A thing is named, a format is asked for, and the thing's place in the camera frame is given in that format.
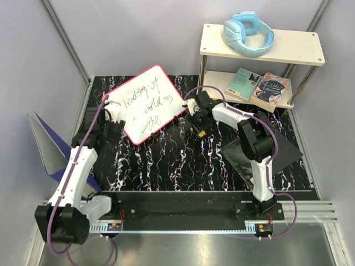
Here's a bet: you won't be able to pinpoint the pink framed whiteboard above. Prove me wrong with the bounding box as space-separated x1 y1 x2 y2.
102 64 185 145

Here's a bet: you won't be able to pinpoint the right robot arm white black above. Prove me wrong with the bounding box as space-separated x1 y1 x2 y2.
182 91 278 220

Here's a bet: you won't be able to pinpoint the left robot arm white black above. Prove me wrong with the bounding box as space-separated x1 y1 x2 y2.
34 102 125 245

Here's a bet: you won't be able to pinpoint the teal paperback book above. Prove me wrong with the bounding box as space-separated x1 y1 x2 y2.
225 68 262 101

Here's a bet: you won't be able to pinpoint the little women book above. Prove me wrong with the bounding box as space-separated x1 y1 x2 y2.
249 73 291 112

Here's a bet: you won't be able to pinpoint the black notebook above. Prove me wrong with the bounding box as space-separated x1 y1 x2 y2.
221 131 303 189

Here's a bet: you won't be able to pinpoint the white two-tier shelf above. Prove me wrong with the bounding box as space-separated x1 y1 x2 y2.
198 24 325 109

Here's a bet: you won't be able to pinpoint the blue headphones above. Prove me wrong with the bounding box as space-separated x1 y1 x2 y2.
223 11 275 58

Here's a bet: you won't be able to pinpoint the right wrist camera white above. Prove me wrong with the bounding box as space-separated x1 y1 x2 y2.
182 98 200 115

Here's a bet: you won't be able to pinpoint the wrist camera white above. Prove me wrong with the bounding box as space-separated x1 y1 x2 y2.
182 98 200 115
104 100 121 123

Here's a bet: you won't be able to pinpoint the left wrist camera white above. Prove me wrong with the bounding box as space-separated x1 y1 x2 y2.
104 100 121 123

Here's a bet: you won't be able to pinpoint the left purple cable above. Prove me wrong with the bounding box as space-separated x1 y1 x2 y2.
47 95 119 265

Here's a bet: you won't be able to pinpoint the purple cable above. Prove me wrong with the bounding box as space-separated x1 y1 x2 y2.
47 95 119 265
181 85 299 239

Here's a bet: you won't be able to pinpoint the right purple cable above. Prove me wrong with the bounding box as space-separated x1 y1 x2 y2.
181 85 299 239

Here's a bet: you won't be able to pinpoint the blue ring binder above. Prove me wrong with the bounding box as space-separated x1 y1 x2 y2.
26 112 103 194

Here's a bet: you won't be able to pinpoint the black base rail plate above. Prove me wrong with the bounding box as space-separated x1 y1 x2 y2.
100 191 285 221

